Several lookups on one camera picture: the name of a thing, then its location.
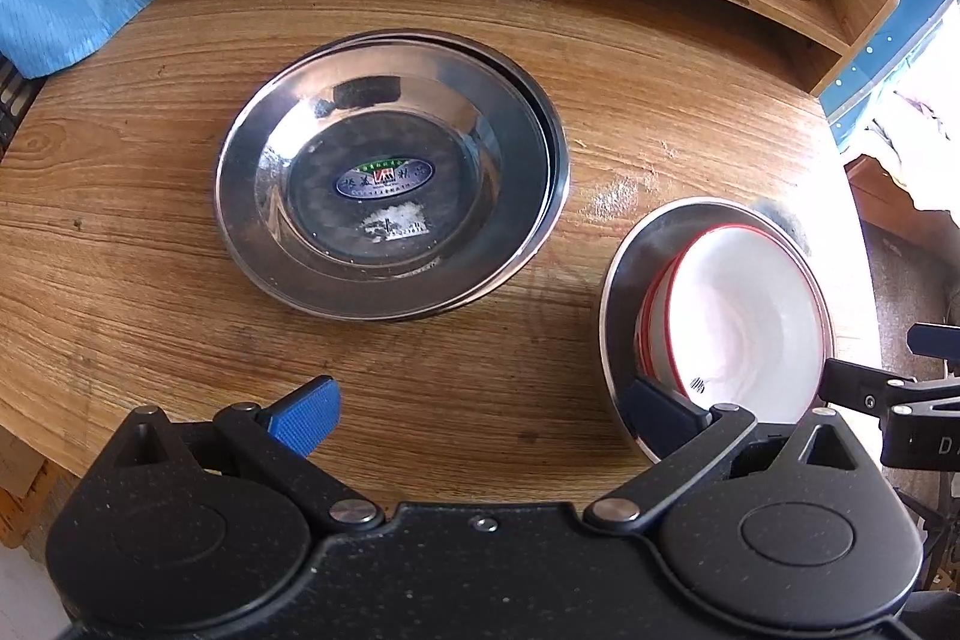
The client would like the black plastic crate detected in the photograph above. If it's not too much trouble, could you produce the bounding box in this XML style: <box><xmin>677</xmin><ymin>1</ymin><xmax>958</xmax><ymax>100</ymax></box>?
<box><xmin>0</xmin><ymin>55</ymin><xmax>40</xmax><ymax>158</ymax></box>

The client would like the brown wooden cabinet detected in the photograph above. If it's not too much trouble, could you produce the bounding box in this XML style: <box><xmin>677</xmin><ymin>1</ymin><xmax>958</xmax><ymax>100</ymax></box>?
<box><xmin>843</xmin><ymin>154</ymin><xmax>928</xmax><ymax>230</ymax></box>

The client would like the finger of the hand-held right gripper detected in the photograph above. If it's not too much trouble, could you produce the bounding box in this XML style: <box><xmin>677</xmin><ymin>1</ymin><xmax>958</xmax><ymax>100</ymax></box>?
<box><xmin>817</xmin><ymin>357</ymin><xmax>960</xmax><ymax>420</ymax></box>
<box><xmin>906</xmin><ymin>323</ymin><xmax>960</xmax><ymax>358</ymax></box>

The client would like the plain white red-rimmed bowl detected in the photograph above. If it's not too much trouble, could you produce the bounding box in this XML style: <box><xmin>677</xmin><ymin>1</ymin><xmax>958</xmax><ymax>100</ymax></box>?
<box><xmin>634</xmin><ymin>242</ymin><xmax>706</xmax><ymax>398</ymax></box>

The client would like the brown cardboard box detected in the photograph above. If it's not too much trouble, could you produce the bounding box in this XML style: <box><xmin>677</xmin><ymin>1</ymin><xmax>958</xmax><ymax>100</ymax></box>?
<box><xmin>0</xmin><ymin>424</ymin><xmax>73</xmax><ymax>567</ymax></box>

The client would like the wooden desktop shelf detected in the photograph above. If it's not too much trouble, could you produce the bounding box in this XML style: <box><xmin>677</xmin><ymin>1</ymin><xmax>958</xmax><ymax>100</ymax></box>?
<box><xmin>418</xmin><ymin>0</ymin><xmax>901</xmax><ymax>98</ymax></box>

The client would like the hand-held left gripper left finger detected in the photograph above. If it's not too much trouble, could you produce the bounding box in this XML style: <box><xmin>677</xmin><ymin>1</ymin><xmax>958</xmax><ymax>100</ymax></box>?
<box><xmin>111</xmin><ymin>375</ymin><xmax>383</xmax><ymax>533</ymax></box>

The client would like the steel plate with oval label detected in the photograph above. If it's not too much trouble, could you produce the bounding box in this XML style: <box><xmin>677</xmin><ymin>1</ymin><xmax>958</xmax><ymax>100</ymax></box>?
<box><xmin>216</xmin><ymin>36</ymin><xmax>553</xmax><ymax>319</ymax></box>

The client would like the plain steel plate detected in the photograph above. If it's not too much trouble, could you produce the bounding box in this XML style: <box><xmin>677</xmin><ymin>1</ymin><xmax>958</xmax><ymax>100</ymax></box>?
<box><xmin>330</xmin><ymin>31</ymin><xmax>572</xmax><ymax>321</ymax></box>

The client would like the white lace cloth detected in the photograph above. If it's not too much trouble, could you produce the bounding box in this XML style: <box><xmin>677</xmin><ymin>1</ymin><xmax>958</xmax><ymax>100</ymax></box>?
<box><xmin>840</xmin><ymin>47</ymin><xmax>960</xmax><ymax>215</ymax></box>

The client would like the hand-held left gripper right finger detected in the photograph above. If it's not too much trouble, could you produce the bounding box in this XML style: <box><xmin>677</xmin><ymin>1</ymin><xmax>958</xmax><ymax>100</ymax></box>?
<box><xmin>583</xmin><ymin>377</ymin><xmax>865</xmax><ymax>533</ymax></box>

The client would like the white red-rimmed bowl with print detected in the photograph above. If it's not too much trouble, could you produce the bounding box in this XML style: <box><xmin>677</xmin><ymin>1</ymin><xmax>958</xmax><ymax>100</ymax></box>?
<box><xmin>664</xmin><ymin>225</ymin><xmax>836</xmax><ymax>425</ymax></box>

